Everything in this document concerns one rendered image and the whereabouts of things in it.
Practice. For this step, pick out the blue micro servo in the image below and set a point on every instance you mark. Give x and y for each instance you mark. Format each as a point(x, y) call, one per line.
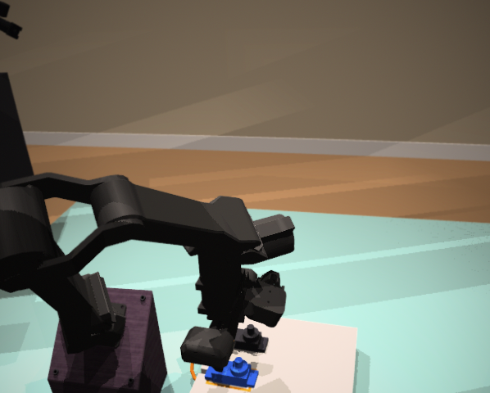
point(237, 373)

